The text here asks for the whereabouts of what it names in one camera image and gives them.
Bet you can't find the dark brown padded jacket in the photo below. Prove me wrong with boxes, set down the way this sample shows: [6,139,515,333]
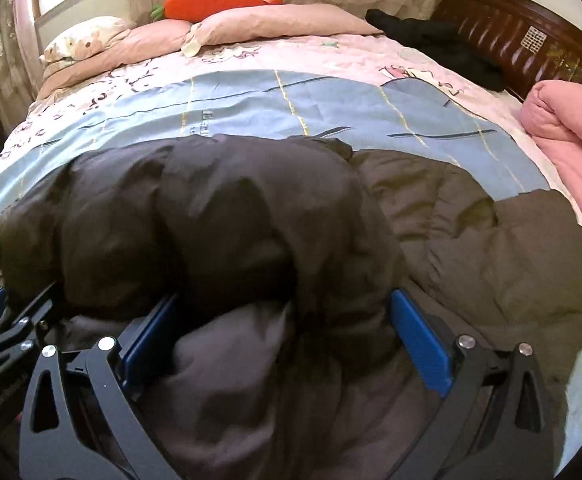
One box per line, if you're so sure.
[0,132,582,480]

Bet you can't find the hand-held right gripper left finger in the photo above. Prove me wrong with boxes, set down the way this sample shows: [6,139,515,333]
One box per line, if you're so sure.
[18,292,182,480]

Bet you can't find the orange carrot plush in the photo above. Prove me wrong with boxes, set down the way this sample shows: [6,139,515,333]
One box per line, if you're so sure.
[151,0,284,25]

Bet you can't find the cream printed pillow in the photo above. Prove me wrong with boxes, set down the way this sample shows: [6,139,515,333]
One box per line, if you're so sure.
[40,15,132,64]

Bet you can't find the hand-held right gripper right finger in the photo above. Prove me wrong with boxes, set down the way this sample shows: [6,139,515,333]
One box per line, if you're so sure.
[386,287,556,480]

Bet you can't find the printed pink and blue bedsheet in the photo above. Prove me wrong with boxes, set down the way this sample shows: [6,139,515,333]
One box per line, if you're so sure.
[0,32,582,461]

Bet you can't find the dark wooden headboard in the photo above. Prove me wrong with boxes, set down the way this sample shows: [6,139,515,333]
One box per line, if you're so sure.
[431,0,582,107]

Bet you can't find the pink pillow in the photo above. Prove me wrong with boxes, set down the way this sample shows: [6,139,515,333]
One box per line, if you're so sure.
[36,25,192,102]
[181,3,384,57]

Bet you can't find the pink folded blanket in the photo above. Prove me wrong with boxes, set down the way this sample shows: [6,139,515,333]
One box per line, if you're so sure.
[518,80,582,262]

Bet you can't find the black clothes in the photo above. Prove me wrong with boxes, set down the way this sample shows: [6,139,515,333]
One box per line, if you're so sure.
[365,8,508,93]

